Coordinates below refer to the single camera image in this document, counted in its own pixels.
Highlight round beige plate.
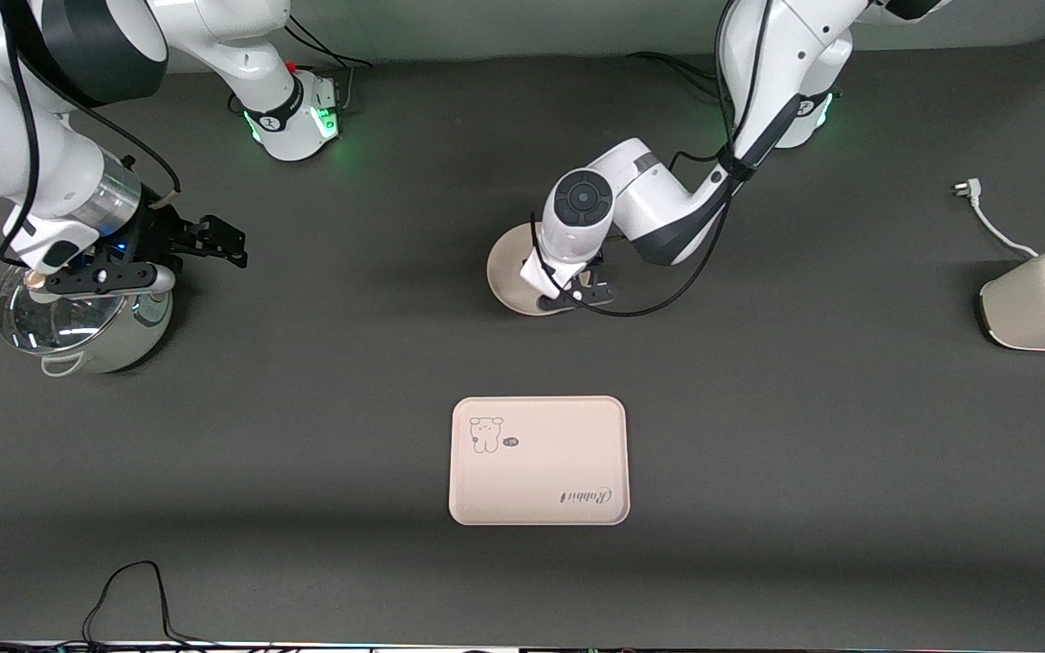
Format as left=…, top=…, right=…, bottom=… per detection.
left=486, top=222, right=592, bottom=317

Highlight beige rectangular printed tray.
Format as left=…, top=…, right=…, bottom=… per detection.
left=448, top=395, right=631, bottom=527

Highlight silver pot with glass lid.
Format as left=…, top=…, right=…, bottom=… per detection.
left=0, top=263, right=174, bottom=377

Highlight glass pot lid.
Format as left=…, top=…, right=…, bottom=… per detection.
left=0, top=265, right=131, bottom=355

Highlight cream toaster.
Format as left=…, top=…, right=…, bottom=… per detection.
left=978, top=247, right=1045, bottom=352

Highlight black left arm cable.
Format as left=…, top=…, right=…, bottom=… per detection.
left=530, top=0, right=776, bottom=319

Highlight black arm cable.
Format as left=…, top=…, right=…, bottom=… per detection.
left=0, top=0, right=182, bottom=266
left=530, top=0, right=776, bottom=319

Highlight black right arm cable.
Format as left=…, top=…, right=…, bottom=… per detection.
left=0, top=0, right=182, bottom=266

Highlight black left arm base cables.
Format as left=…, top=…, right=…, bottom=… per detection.
left=627, top=50, right=723, bottom=101

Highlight black loose floor cable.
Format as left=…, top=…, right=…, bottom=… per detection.
left=0, top=560, right=278, bottom=653

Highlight white toaster plug cable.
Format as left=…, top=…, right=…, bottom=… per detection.
left=953, top=179, right=1040, bottom=259

